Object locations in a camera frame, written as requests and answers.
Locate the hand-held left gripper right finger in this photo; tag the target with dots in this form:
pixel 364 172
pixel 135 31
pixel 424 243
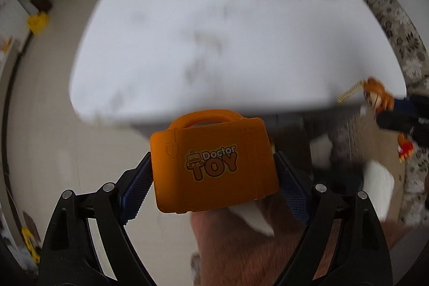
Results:
pixel 295 195

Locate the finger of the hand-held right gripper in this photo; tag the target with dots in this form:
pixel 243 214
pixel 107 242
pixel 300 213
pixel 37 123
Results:
pixel 407 106
pixel 395 122

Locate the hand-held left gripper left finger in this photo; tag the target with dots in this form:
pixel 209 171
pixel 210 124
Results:
pixel 135 195

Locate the orange spring figure toy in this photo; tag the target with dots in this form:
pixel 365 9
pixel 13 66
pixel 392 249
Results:
pixel 377 96

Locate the orange toy suitcase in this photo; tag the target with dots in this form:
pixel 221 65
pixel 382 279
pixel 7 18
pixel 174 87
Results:
pixel 214 165

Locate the red yellow toy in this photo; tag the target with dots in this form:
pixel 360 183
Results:
pixel 405 148

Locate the floral sofa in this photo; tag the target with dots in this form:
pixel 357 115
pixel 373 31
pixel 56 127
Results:
pixel 395 31

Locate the yellow toy vehicle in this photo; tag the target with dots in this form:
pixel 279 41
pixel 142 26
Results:
pixel 29 244

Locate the yellow potty chair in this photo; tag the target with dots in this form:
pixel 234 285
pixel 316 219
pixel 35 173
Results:
pixel 38 23

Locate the white radiator cover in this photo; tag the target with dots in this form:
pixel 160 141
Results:
pixel 13 11

